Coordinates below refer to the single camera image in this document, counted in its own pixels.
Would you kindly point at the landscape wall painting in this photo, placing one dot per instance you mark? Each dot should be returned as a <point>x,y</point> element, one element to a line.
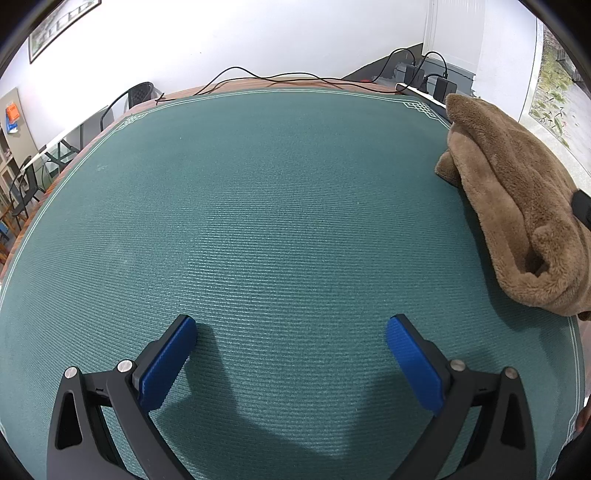
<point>554,92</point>

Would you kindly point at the white wall board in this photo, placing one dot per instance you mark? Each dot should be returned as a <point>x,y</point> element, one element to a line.
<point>21,138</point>

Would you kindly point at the framed wall picture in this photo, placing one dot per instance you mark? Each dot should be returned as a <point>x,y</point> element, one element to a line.
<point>60,27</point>

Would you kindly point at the black chair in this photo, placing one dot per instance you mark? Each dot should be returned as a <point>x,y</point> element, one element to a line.
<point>25,194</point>
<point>138,94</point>

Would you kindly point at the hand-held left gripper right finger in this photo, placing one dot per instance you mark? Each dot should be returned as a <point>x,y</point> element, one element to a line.
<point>415,364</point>

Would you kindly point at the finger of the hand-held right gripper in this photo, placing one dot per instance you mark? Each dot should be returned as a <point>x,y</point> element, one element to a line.
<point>582,207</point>

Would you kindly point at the brown fleece towel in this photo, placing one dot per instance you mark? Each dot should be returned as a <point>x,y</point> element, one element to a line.
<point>508,184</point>

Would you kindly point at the green table mat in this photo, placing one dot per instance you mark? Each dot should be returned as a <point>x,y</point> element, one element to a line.
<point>277,207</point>

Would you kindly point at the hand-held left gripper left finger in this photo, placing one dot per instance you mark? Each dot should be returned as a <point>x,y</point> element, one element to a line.
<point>166,364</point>

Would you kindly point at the orange packet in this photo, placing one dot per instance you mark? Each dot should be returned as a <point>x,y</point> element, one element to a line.
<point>13,112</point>

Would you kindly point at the black power adapter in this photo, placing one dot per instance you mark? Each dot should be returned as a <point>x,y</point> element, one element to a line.
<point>407,73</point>
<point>443,86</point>

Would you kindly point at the glass table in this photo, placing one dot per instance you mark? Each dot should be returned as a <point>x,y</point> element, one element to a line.
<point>60,143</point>

